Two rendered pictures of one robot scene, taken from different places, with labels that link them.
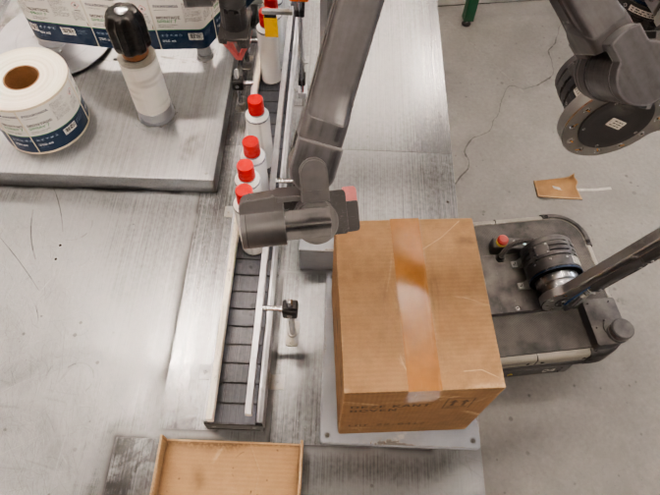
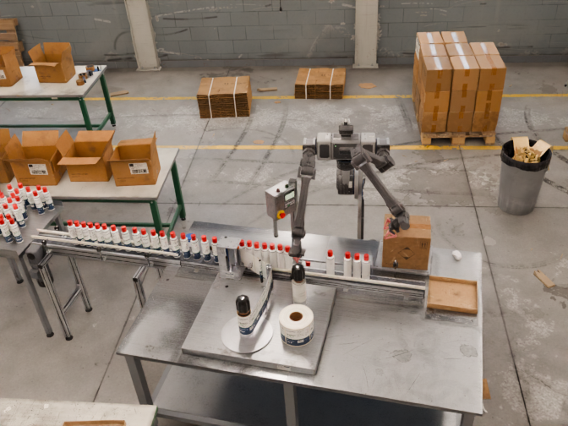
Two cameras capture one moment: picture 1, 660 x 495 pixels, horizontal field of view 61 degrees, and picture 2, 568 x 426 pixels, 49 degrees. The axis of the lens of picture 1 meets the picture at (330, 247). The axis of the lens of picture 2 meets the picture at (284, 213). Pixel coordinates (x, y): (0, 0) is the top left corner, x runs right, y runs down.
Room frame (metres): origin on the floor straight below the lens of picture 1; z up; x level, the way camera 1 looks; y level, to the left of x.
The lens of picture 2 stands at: (0.27, 3.13, 3.62)
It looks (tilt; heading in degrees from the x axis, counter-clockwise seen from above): 36 degrees down; 286
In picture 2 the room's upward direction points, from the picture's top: 4 degrees counter-clockwise
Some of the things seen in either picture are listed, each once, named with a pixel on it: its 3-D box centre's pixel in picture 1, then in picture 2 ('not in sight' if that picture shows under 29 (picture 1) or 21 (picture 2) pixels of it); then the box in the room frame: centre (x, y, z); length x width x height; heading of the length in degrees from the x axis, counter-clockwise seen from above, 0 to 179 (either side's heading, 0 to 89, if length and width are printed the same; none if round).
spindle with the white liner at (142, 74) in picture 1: (140, 67); (298, 284); (0.99, 0.44, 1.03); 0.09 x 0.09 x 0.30
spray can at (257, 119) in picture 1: (259, 133); (330, 263); (0.84, 0.16, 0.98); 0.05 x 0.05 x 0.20
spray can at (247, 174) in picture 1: (250, 195); (357, 266); (0.67, 0.17, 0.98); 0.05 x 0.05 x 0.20
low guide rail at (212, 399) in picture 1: (243, 179); (340, 277); (0.77, 0.20, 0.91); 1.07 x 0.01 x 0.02; 0
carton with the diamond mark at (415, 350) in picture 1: (403, 329); (406, 241); (0.39, -0.14, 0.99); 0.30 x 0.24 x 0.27; 4
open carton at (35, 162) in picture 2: not in sight; (36, 159); (3.57, -0.73, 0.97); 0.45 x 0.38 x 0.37; 101
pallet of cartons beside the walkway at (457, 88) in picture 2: not in sight; (454, 85); (0.12, -3.76, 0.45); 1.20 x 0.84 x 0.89; 100
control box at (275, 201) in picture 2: not in sight; (281, 200); (1.17, 0.08, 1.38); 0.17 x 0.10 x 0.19; 55
